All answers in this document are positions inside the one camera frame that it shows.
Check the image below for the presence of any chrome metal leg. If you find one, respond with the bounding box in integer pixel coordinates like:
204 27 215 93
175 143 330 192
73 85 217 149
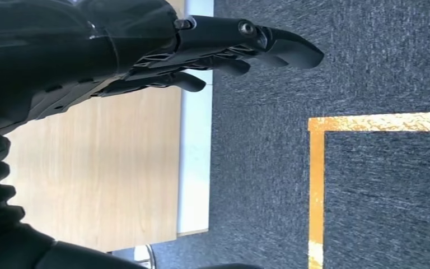
133 244 157 269

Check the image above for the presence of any yellow floor tape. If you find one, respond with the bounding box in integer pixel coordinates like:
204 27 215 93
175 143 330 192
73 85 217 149
307 110 430 269

